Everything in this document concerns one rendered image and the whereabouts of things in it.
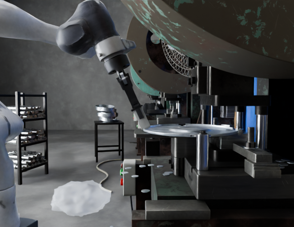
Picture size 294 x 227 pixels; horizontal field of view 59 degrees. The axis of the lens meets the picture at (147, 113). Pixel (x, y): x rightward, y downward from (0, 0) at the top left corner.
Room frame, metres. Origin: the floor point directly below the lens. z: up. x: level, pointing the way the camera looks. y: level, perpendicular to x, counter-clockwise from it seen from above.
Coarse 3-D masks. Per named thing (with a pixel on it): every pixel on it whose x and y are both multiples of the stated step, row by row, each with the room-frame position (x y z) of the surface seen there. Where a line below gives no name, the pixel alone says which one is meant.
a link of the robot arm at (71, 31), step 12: (96, 0) 0.78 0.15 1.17; (84, 12) 0.77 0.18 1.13; (96, 12) 0.77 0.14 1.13; (108, 12) 0.80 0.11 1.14; (72, 24) 0.76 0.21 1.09; (84, 24) 0.77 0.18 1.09; (96, 24) 0.77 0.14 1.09; (108, 24) 0.78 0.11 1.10; (60, 36) 0.77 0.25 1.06; (72, 36) 0.77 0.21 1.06; (84, 36) 0.76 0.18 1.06; (96, 36) 0.78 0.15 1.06; (108, 36) 0.77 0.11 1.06; (60, 48) 0.79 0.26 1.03; (72, 48) 0.78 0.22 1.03; (84, 48) 0.80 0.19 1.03
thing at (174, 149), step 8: (136, 128) 0.88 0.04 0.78; (136, 136) 0.75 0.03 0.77; (144, 136) 0.75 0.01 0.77; (152, 136) 0.75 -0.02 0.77; (160, 136) 0.75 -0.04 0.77; (168, 136) 0.75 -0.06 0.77; (176, 136) 0.75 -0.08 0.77; (176, 144) 0.77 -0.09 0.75; (184, 144) 0.77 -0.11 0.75; (192, 144) 0.77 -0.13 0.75; (176, 152) 0.77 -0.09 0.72; (184, 152) 0.77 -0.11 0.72; (192, 152) 0.77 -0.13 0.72; (168, 160) 0.85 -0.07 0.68; (176, 160) 0.77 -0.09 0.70; (176, 168) 0.77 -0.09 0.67
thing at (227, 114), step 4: (220, 108) 0.83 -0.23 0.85; (224, 108) 0.81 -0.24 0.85; (228, 108) 0.80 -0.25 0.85; (232, 108) 0.80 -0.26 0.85; (220, 112) 0.83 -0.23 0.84; (224, 112) 0.81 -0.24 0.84; (228, 112) 0.80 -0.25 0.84; (232, 112) 0.80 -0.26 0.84; (220, 116) 0.83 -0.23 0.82; (224, 116) 0.81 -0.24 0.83; (228, 116) 0.80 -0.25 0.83; (232, 116) 0.80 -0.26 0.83
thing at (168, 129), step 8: (152, 128) 0.86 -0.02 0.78; (160, 128) 0.86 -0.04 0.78; (168, 128) 0.86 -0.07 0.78; (176, 128) 0.81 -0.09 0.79; (184, 128) 0.81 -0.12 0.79; (192, 128) 0.81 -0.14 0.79; (200, 128) 0.81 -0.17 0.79; (208, 128) 0.82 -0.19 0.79; (216, 128) 0.86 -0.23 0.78; (224, 128) 0.86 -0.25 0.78; (232, 128) 0.84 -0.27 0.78; (184, 136) 0.68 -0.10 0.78; (216, 136) 0.69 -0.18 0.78
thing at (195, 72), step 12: (192, 72) 0.84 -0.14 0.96; (204, 72) 0.77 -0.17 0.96; (216, 72) 0.75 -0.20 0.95; (228, 72) 0.75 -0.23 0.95; (192, 84) 0.84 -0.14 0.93; (204, 84) 0.77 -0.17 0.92; (216, 84) 0.75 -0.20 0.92; (228, 84) 0.75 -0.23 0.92; (240, 84) 0.75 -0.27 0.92; (252, 84) 0.75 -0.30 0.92
